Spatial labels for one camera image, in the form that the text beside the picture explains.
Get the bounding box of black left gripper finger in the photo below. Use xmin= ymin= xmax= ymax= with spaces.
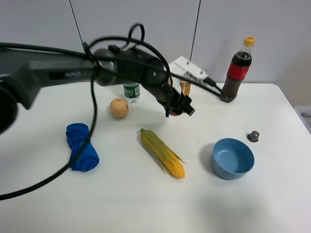
xmin=165 ymin=97 xmax=170 ymax=118

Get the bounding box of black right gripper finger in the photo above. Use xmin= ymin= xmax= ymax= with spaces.
xmin=181 ymin=96 xmax=195 ymax=116

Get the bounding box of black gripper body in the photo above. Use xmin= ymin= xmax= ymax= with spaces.
xmin=142 ymin=78 xmax=184 ymax=113

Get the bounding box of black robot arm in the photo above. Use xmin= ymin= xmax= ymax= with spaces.
xmin=0 ymin=48 xmax=195 ymax=132

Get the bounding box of yellow drink can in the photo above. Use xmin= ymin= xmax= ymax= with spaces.
xmin=180 ymin=81 xmax=191 ymax=96

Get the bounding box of clear water bottle green label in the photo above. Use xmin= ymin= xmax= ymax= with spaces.
xmin=123 ymin=83 xmax=140 ymax=103

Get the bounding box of tan round fruit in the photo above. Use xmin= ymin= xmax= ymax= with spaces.
xmin=109 ymin=98 xmax=129 ymax=118

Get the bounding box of toy corn cob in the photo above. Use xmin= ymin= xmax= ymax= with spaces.
xmin=140 ymin=128 xmax=185 ymax=179

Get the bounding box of cola bottle yellow cap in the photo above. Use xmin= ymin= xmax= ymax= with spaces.
xmin=221 ymin=36 xmax=256 ymax=103

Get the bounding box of blue bowl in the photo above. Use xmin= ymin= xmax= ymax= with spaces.
xmin=210 ymin=138 xmax=255 ymax=180

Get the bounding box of blue rolled cloth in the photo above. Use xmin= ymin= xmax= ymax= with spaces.
xmin=65 ymin=123 xmax=100 ymax=172

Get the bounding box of black cable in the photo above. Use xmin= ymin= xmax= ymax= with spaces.
xmin=0 ymin=23 xmax=229 ymax=201

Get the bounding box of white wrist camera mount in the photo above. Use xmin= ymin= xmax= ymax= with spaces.
xmin=169 ymin=56 xmax=209 ymax=83

